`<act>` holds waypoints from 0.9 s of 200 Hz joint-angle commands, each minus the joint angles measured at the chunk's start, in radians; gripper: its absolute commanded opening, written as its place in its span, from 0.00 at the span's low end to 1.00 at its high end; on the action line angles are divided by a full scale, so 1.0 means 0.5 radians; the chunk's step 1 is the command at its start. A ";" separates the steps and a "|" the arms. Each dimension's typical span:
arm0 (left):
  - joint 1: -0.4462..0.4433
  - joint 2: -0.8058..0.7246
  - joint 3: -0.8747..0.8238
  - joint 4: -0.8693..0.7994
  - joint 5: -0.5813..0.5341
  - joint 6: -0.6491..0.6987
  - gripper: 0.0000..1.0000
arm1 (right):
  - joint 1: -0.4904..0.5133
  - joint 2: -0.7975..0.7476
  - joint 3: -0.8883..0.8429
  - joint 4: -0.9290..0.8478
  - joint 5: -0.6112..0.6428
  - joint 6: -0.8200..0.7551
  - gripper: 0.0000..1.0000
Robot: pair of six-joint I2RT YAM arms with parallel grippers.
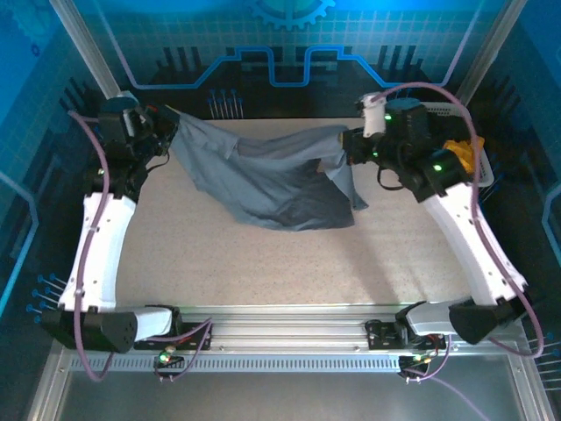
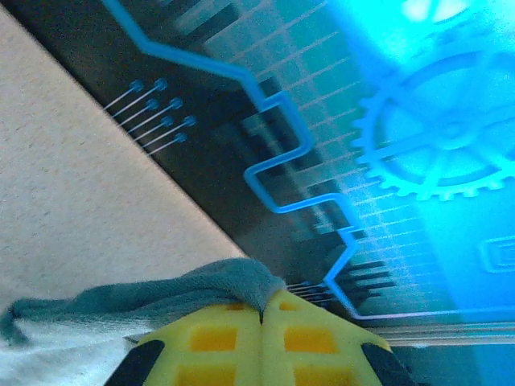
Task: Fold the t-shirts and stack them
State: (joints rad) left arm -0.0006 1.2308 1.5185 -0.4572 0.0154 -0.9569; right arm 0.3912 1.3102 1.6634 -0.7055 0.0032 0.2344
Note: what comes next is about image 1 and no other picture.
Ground grey t-shirt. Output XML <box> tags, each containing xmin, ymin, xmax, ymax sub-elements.
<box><xmin>168</xmin><ymin>111</ymin><xmax>372</xmax><ymax>233</ymax></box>

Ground yellow t-shirt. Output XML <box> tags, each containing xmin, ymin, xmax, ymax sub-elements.
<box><xmin>442</xmin><ymin>136</ymin><xmax>486</xmax><ymax>176</ymax></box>

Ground white plastic basket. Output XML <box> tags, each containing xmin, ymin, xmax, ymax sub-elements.
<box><xmin>420</xmin><ymin>101</ymin><xmax>496</xmax><ymax>189</ymax></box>

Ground small led circuit board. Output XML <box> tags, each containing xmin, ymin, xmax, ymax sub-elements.
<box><xmin>153</xmin><ymin>346</ymin><xmax>185</xmax><ymax>369</ymax></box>
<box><xmin>398</xmin><ymin>353</ymin><xmax>435</xmax><ymax>369</ymax></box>

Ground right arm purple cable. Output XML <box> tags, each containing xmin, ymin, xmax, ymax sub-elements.
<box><xmin>370</xmin><ymin>82</ymin><xmax>545</xmax><ymax>360</ymax></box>

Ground aluminium frame post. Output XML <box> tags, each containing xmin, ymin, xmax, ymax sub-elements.
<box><xmin>48</xmin><ymin>0</ymin><xmax>123</xmax><ymax>101</ymax></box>
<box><xmin>453</xmin><ymin>0</ymin><xmax>529</xmax><ymax>106</ymax></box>

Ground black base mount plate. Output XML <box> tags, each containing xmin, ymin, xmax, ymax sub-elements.
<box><xmin>133</xmin><ymin>306</ymin><xmax>215</xmax><ymax>352</ymax></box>
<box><xmin>366</xmin><ymin>318</ymin><xmax>447</xmax><ymax>352</ymax></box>

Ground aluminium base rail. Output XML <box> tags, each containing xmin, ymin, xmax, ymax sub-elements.
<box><xmin>113</xmin><ymin>302</ymin><xmax>527</xmax><ymax>355</ymax></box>

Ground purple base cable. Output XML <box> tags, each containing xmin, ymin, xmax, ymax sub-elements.
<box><xmin>401</xmin><ymin>335</ymin><xmax>490</xmax><ymax>421</ymax></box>
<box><xmin>153</xmin><ymin>318</ymin><xmax>215</xmax><ymax>382</ymax></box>

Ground slotted cable duct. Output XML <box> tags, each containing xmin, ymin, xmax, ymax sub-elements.
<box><xmin>69</xmin><ymin>353</ymin><xmax>407</xmax><ymax>374</ymax></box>

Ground aluminium front frame panel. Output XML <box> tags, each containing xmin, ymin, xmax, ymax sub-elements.
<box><xmin>25</xmin><ymin>341</ymin><xmax>556</xmax><ymax>421</ymax></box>

